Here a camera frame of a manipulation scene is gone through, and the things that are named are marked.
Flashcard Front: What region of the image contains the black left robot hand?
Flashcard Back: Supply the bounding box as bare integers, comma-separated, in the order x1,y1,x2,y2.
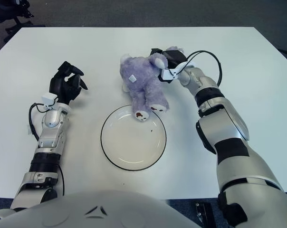
49,61,89,105

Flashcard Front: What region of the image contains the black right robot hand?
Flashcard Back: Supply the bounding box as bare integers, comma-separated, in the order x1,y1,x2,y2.
150,47,187,84

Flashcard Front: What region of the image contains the purple plush bunny doll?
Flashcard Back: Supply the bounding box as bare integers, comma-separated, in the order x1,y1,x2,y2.
119,46,185,123

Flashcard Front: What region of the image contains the white plate with black rim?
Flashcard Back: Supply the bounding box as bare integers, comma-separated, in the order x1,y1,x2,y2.
100,104,167,171

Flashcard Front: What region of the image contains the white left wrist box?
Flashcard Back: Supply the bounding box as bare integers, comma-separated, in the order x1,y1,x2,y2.
41,94,57,107

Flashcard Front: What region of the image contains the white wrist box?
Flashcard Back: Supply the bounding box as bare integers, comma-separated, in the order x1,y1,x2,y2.
41,94,57,107
161,62,189,81

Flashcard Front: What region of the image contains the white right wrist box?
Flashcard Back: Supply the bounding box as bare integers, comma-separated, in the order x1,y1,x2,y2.
161,62,189,81

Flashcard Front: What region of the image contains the black office chair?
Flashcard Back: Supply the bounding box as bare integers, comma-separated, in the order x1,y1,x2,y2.
0,0,46,36

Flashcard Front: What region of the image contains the grey robot torso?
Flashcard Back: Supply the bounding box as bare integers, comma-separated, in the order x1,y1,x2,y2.
0,189,201,228

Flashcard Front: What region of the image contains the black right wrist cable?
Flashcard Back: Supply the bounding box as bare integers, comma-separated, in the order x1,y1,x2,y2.
185,49,222,86

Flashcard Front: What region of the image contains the thin black elbow cable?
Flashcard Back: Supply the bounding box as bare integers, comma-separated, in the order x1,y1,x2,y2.
57,165,65,198

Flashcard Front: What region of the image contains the black bracket under table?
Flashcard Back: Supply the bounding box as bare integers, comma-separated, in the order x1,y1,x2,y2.
195,201,215,228

